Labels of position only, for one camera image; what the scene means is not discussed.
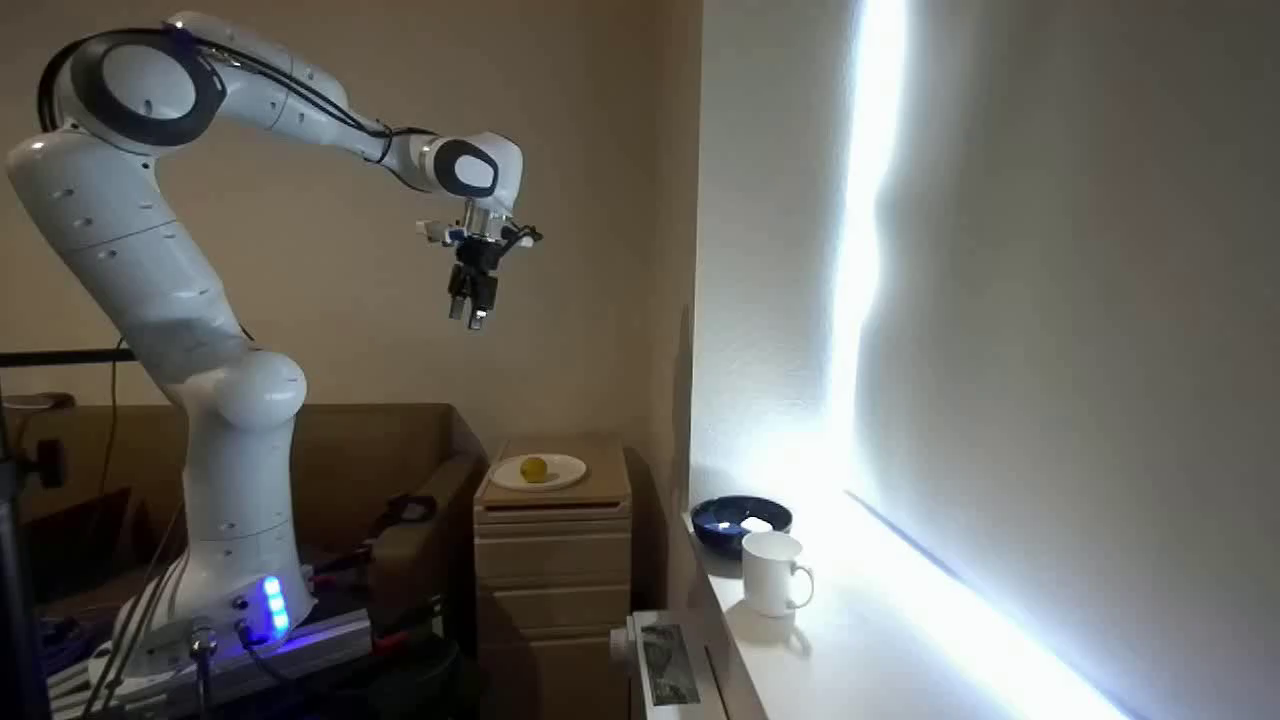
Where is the black bowl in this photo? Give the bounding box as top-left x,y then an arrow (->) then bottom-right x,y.
687,493 -> 796,565

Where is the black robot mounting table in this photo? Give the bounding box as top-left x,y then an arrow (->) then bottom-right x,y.
35,598 -> 465,720

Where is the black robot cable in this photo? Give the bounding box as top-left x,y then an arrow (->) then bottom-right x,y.
35,24 -> 441,172

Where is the light wooden drawer cabinet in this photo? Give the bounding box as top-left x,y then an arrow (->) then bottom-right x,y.
471,445 -> 638,720

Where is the white mug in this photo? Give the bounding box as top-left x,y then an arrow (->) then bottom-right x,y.
736,529 -> 819,622

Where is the white radiator heater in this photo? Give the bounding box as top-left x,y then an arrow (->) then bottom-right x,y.
610,610 -> 736,720

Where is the aluminium profile rail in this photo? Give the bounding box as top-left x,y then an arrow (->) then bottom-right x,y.
46,599 -> 376,717

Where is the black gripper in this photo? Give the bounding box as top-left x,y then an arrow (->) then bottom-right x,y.
446,231 -> 518,338

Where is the white roller blind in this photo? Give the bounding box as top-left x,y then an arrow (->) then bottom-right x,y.
693,0 -> 1280,720

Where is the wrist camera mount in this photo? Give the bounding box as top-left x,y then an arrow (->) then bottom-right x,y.
422,213 -> 547,256

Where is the white round plate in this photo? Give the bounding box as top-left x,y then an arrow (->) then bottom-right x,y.
489,450 -> 594,493

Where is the white window sill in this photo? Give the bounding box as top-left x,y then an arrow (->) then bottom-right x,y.
686,493 -> 1135,720

